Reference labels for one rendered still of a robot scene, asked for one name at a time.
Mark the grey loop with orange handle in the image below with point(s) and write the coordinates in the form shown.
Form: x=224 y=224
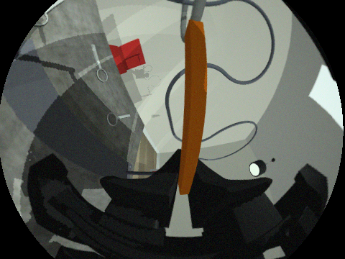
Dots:
x=195 y=93

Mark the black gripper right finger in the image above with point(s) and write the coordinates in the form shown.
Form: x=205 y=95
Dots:
x=209 y=192

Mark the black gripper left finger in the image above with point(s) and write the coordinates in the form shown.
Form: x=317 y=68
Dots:
x=156 y=192

